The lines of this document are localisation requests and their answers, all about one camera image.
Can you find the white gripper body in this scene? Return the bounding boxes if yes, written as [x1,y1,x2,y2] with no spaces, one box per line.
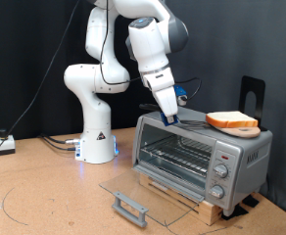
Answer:
[151,83,180,118]

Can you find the white bread slice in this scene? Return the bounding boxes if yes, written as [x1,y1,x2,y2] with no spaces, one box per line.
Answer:
[205,111,260,129]

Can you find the glass oven door with handle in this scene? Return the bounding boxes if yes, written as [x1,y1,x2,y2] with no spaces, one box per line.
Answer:
[98,164,206,228]

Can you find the metal oven rack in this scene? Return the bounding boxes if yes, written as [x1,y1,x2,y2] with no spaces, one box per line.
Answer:
[139,134,214,179]

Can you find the silver oven knob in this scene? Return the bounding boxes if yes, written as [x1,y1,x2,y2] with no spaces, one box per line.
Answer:
[213,164,229,179]
[209,184,225,200]

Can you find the silver toaster oven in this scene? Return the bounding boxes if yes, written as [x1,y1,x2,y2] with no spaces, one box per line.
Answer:
[131,106,274,217]

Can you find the wooden block under oven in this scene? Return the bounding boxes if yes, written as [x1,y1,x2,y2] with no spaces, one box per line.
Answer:
[138,172,224,227]

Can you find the round wooden cutting board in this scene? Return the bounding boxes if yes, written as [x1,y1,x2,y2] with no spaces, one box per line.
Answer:
[213,125,262,139]

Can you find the black metal bookend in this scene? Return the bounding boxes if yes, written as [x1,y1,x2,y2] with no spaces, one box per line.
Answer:
[238,75,268,132]

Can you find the black foam pad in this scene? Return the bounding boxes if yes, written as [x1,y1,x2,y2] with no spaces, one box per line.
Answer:
[221,204,249,221]
[242,195,260,209]

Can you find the emergency stop button box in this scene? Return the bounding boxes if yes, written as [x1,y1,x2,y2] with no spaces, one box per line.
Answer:
[0,128,17,157]

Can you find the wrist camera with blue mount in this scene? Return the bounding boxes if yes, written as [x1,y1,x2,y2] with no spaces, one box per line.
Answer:
[173,83,189,106]

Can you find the thin black camera cable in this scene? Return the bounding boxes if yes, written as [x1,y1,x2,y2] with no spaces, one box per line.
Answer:
[99,0,204,102]

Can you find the black base cable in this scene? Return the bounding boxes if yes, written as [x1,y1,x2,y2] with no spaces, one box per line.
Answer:
[39,132,82,146]
[39,135,78,152]

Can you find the long black power cable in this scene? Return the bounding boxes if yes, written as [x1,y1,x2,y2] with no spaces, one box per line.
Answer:
[0,0,82,171]

